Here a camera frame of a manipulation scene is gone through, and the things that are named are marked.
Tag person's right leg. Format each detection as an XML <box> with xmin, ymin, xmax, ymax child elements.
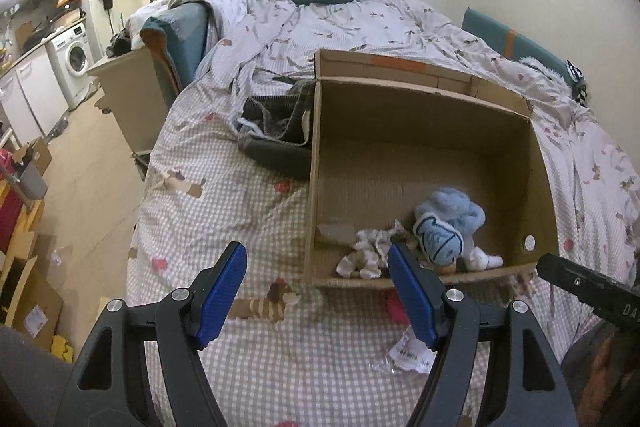
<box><xmin>560</xmin><ymin>329</ymin><xmax>608</xmax><ymax>408</ymax></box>

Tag blue plush toy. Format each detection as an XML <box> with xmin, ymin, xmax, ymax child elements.
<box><xmin>415</xmin><ymin>189</ymin><xmax>487</xmax><ymax>253</ymax></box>

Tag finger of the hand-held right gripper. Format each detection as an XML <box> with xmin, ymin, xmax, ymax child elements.
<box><xmin>536</xmin><ymin>253</ymin><xmax>640</xmax><ymax>335</ymax></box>

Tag yellow packet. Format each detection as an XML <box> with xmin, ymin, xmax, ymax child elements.
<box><xmin>52</xmin><ymin>334</ymin><xmax>76</xmax><ymax>363</ymax></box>

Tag black and white checkered cloth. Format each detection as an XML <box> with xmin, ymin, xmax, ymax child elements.
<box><xmin>565</xmin><ymin>59</ymin><xmax>590</xmax><ymax>105</ymax></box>

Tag large flat cardboard box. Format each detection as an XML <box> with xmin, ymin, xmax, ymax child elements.
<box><xmin>0</xmin><ymin>257</ymin><xmax>66</xmax><ymax>350</ymax></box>

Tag person's right hand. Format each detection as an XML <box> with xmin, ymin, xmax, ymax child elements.
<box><xmin>590</xmin><ymin>336</ymin><xmax>640</xmax><ymax>427</ymax></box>

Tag red and yellow storage rack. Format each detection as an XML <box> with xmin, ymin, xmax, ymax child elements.
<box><xmin>0</xmin><ymin>149</ymin><xmax>46</xmax><ymax>258</ymax></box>

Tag wooden nightstand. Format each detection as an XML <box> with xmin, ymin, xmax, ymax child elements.
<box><xmin>87</xmin><ymin>49</ymin><xmax>173</xmax><ymax>158</ymax></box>

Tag small cardboard box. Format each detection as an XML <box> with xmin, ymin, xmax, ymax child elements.
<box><xmin>15</xmin><ymin>137</ymin><xmax>53</xmax><ymax>178</ymax></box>

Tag clear plastic wrapper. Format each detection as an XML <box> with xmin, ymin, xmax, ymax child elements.
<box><xmin>317</xmin><ymin>219</ymin><xmax>361</xmax><ymax>245</ymax></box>

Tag dark grey blanket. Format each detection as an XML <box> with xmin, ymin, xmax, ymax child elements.
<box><xmin>237</xmin><ymin>79</ymin><xmax>318</xmax><ymax>180</ymax></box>

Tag crumpled printed plastic wrapper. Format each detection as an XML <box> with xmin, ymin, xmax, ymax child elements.
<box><xmin>390</xmin><ymin>324</ymin><xmax>436</xmax><ymax>375</ymax></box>

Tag dark clothes pile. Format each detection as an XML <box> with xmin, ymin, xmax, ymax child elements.
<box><xmin>106</xmin><ymin>32</ymin><xmax>133</xmax><ymax>58</ymax></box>

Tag small white sock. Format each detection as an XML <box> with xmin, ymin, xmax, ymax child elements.
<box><xmin>462</xmin><ymin>244</ymin><xmax>504</xmax><ymax>273</ymax></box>

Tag white lace sock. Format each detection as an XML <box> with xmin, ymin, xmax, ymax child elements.
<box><xmin>336</xmin><ymin>219</ymin><xmax>416</xmax><ymax>280</ymax></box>

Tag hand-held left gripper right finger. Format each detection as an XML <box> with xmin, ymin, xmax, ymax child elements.
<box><xmin>387</xmin><ymin>241</ymin><xmax>581</xmax><ymax>427</ymax></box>

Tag white kitchen cabinets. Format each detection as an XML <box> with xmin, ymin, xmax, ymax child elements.
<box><xmin>0</xmin><ymin>52</ymin><xmax>68</xmax><ymax>142</ymax></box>

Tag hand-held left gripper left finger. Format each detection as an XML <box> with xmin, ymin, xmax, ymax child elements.
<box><xmin>64</xmin><ymin>241</ymin><xmax>249</xmax><ymax>427</ymax></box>

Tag teal pillow with orange stripe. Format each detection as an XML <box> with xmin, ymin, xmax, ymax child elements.
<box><xmin>461</xmin><ymin>7</ymin><xmax>571</xmax><ymax>80</ymax></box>

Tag white washing machine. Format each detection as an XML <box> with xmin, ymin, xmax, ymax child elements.
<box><xmin>45</xmin><ymin>22</ymin><xmax>93</xmax><ymax>108</ymax></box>

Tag bed with patterned duvet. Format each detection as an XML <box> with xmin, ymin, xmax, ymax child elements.
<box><xmin>125</xmin><ymin>0</ymin><xmax>640</xmax><ymax>427</ymax></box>

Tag teal mattress edge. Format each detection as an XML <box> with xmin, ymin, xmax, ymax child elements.
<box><xmin>139</xmin><ymin>2</ymin><xmax>208</xmax><ymax>95</ymax></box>

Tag grey plastic bin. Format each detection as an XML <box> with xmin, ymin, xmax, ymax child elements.
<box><xmin>10</xmin><ymin>162</ymin><xmax>48</xmax><ymax>200</ymax></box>

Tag person's leg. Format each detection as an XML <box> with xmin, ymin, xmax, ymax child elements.
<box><xmin>560</xmin><ymin>329</ymin><xmax>608</xmax><ymax>408</ymax></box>
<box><xmin>0</xmin><ymin>324</ymin><xmax>76</xmax><ymax>427</ymax></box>

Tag person's left leg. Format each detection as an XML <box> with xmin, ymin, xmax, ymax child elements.
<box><xmin>0</xmin><ymin>324</ymin><xmax>76</xmax><ymax>427</ymax></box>

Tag white fluffy cloth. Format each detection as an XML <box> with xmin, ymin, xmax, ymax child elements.
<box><xmin>517</xmin><ymin>56</ymin><xmax>571</xmax><ymax>82</ymax></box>

